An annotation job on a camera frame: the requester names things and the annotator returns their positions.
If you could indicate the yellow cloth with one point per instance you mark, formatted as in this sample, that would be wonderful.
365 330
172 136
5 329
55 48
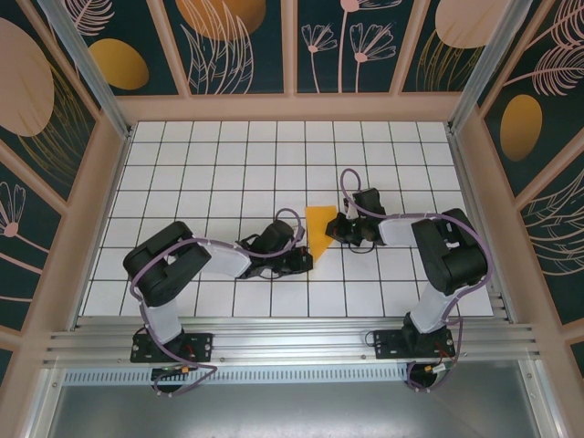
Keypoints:
317 228

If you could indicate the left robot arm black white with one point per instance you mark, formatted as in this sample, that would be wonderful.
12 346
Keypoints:
164 269

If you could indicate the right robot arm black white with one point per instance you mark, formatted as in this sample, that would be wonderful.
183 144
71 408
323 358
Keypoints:
456 260

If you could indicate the grey metal plate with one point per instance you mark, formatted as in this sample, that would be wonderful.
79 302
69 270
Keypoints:
292 410

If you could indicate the small electronics connector board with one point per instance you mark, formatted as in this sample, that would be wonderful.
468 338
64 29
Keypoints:
175 370
440 367

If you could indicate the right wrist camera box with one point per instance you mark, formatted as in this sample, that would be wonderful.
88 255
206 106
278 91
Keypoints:
349 210

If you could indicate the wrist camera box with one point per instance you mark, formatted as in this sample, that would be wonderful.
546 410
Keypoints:
349 210
299 231

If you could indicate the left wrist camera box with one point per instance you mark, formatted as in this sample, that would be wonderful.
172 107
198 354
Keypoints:
299 231

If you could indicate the aluminium mounting rail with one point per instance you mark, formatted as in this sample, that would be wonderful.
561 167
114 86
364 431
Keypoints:
292 337

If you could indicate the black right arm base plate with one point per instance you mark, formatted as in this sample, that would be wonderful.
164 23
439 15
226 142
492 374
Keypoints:
388 344

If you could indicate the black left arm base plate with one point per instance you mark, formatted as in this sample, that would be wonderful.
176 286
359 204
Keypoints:
201 347

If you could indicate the aluminium frame post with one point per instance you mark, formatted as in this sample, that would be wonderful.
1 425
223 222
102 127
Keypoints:
483 59
91 68

